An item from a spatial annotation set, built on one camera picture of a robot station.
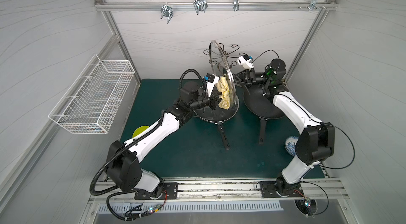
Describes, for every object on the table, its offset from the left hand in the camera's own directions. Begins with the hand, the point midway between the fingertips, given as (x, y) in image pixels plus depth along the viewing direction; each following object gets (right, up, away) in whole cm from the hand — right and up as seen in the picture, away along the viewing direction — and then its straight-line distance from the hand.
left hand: (227, 94), depth 70 cm
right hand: (0, +6, -4) cm, 7 cm away
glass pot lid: (-2, -13, +34) cm, 37 cm away
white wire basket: (-61, -4, -1) cm, 61 cm away
